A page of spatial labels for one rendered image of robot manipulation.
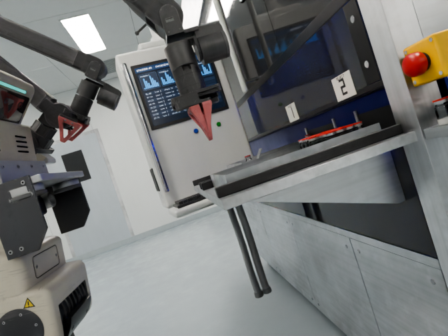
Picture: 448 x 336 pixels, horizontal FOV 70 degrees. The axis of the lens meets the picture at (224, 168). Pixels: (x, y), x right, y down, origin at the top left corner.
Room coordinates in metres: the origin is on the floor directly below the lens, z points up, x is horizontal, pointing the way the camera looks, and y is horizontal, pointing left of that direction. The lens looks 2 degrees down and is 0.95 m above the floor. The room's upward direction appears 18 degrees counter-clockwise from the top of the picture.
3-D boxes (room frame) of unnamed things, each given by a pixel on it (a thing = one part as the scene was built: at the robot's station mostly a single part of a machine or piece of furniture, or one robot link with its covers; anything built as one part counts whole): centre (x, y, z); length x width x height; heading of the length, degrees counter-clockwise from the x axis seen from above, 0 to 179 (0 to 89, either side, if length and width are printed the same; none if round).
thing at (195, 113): (0.67, 0.00, 1.04); 0.07 x 0.07 x 0.09; 9
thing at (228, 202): (0.94, -0.16, 0.87); 0.70 x 0.48 x 0.02; 9
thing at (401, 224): (1.65, -0.21, 0.73); 1.98 x 0.01 x 0.25; 9
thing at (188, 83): (0.67, 0.01, 1.11); 0.10 x 0.07 x 0.07; 99
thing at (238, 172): (0.77, -0.15, 0.90); 0.34 x 0.26 x 0.04; 99
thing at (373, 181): (0.69, -0.19, 0.79); 0.34 x 0.03 x 0.13; 99
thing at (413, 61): (0.55, -0.37, 0.99); 0.04 x 0.04 x 0.04; 9
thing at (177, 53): (0.67, 0.01, 1.17); 0.07 x 0.06 x 0.07; 97
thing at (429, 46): (0.56, -0.41, 0.99); 0.08 x 0.07 x 0.07; 99
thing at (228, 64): (1.86, -0.18, 1.50); 0.49 x 0.01 x 0.59; 9
